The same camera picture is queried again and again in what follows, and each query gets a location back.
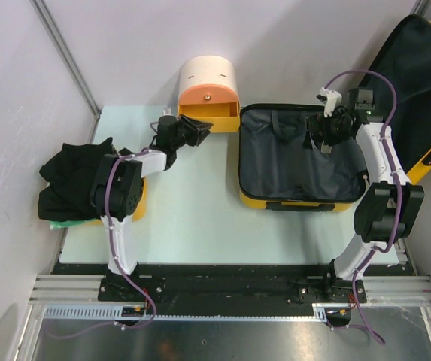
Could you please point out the white slotted cable duct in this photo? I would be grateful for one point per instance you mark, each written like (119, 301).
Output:
(315, 313)

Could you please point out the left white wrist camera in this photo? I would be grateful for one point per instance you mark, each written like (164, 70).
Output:
(167, 112)

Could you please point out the green white patterned towel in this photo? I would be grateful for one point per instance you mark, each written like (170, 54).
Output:
(70, 223)

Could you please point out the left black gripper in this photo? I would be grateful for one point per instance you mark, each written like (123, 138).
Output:
(198, 130)

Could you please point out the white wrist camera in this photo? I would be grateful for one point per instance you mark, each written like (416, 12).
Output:
(167, 112)
(331, 99)

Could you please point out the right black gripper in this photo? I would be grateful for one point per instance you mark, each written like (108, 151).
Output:
(317, 123)

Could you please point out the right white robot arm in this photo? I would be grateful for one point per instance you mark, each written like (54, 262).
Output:
(389, 207)

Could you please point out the yellow plastic basket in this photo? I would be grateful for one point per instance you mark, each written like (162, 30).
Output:
(141, 203)

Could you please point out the yellow Pikachu suitcase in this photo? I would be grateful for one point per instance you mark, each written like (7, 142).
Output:
(274, 169)

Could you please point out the black garment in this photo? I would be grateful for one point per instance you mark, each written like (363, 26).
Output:
(69, 175)

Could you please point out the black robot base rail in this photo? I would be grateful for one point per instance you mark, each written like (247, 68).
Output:
(236, 290)

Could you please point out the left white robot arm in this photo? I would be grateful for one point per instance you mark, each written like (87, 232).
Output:
(159, 156)

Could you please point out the pastel round drawer box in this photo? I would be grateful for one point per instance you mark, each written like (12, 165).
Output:
(208, 92)

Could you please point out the silver metal padlock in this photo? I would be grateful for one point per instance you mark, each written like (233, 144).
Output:
(325, 148)

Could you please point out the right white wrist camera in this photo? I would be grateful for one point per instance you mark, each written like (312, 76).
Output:
(331, 99)

